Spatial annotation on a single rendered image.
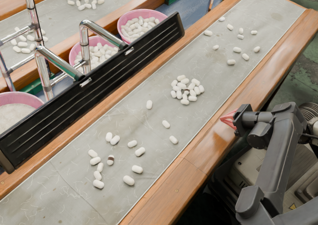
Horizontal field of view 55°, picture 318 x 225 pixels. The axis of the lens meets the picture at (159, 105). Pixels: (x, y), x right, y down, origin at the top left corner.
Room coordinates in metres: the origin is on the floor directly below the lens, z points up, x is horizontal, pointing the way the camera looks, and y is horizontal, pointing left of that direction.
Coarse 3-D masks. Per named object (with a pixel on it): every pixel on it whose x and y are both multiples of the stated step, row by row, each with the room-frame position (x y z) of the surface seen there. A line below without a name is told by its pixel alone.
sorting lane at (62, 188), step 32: (256, 0) 1.58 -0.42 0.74; (224, 32) 1.25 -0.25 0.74; (192, 64) 0.98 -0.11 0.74; (224, 64) 1.02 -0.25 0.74; (256, 64) 1.06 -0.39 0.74; (128, 96) 0.74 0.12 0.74; (160, 96) 0.77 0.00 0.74; (224, 96) 0.83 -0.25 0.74; (96, 128) 0.57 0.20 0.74; (128, 128) 0.60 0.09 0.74; (160, 128) 0.62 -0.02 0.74; (192, 128) 0.65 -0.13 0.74; (64, 160) 0.43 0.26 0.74; (128, 160) 0.48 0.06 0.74; (160, 160) 0.50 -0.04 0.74; (32, 192) 0.31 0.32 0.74; (64, 192) 0.33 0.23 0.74; (96, 192) 0.35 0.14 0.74; (128, 192) 0.37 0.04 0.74; (0, 224) 0.21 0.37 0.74; (32, 224) 0.23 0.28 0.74; (64, 224) 0.24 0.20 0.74; (96, 224) 0.26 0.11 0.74
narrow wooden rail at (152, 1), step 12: (132, 0) 1.33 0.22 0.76; (144, 0) 1.34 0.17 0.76; (156, 0) 1.42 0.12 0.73; (120, 12) 1.21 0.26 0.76; (108, 24) 1.11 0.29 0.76; (72, 36) 0.99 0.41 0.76; (60, 48) 0.90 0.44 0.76; (12, 72) 0.73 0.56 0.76; (24, 72) 0.74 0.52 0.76; (36, 72) 0.77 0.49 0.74; (0, 84) 0.67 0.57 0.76; (24, 84) 0.72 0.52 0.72
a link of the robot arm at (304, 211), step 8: (312, 200) 0.25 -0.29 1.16; (264, 208) 0.24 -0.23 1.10; (296, 208) 0.23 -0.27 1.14; (304, 208) 0.23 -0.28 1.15; (312, 208) 0.23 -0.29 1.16; (256, 216) 0.22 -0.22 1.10; (264, 216) 0.22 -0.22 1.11; (280, 216) 0.22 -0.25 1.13; (288, 216) 0.22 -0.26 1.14; (296, 216) 0.22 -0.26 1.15; (304, 216) 0.21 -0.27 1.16; (312, 216) 0.21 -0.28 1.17; (240, 224) 0.22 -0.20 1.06; (248, 224) 0.21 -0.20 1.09; (256, 224) 0.21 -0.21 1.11; (264, 224) 0.20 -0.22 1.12; (272, 224) 0.20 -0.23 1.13; (280, 224) 0.20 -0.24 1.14; (288, 224) 0.20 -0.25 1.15; (296, 224) 0.20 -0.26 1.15; (304, 224) 0.20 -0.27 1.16; (312, 224) 0.20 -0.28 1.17
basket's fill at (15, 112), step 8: (8, 104) 0.61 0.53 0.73; (16, 104) 0.62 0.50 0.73; (24, 104) 0.62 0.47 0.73; (0, 112) 0.57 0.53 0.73; (8, 112) 0.58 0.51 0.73; (16, 112) 0.58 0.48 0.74; (24, 112) 0.59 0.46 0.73; (0, 120) 0.54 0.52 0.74; (8, 120) 0.55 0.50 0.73; (16, 120) 0.55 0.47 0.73; (0, 128) 0.51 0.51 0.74; (8, 128) 0.52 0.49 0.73
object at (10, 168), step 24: (168, 24) 0.74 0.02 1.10; (144, 48) 0.63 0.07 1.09; (168, 48) 0.70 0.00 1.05; (96, 72) 0.49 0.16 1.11; (120, 72) 0.54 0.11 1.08; (72, 96) 0.42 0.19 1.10; (96, 96) 0.45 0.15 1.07; (24, 120) 0.33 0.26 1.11; (48, 120) 0.35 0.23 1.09; (72, 120) 0.38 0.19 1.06; (0, 144) 0.27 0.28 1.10; (24, 144) 0.29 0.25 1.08
